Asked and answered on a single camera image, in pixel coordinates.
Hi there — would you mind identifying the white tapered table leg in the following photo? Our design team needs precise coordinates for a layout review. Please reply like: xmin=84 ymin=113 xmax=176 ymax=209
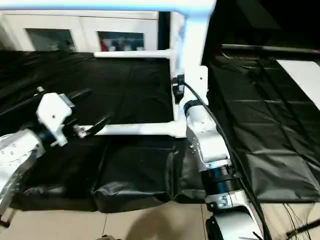
xmin=0 ymin=0 xmax=191 ymax=13
xmin=93 ymin=49 xmax=174 ymax=59
xmin=84 ymin=121 xmax=181 ymax=137

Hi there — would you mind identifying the white plastic table top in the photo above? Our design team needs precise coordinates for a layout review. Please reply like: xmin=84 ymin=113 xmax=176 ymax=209
xmin=168 ymin=0 xmax=218 ymax=140

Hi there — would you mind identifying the black work mat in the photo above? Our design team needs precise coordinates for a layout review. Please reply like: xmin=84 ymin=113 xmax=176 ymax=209
xmin=0 ymin=48 xmax=320 ymax=214

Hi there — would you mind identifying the white sideboard cabinet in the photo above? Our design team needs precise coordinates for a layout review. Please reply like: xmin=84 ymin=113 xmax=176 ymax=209
xmin=0 ymin=11 xmax=161 ymax=53

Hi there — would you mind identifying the dark metal bar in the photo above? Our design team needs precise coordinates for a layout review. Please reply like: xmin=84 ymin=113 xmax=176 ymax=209
xmin=221 ymin=43 xmax=320 ymax=54

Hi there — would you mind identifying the white flat board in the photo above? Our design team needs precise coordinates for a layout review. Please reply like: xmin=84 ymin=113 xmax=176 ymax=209
xmin=274 ymin=59 xmax=320 ymax=111

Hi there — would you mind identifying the black stand pole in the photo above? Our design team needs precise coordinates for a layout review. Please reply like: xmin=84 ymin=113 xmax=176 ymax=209
xmin=286 ymin=219 xmax=320 ymax=236

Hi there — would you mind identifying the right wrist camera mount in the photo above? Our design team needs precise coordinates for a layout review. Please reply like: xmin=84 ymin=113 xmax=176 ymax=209
xmin=171 ymin=65 xmax=210 ymax=106

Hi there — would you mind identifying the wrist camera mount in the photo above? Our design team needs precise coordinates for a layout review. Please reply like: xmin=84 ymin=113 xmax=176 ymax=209
xmin=35 ymin=92 xmax=76 ymax=148
xmin=171 ymin=65 xmax=210 ymax=106

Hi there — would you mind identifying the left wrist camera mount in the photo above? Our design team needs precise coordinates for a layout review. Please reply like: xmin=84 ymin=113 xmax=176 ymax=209
xmin=35 ymin=92 xmax=76 ymax=148

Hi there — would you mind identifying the robot arm base with cables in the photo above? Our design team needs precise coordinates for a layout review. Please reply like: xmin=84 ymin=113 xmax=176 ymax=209
xmin=282 ymin=201 xmax=320 ymax=240

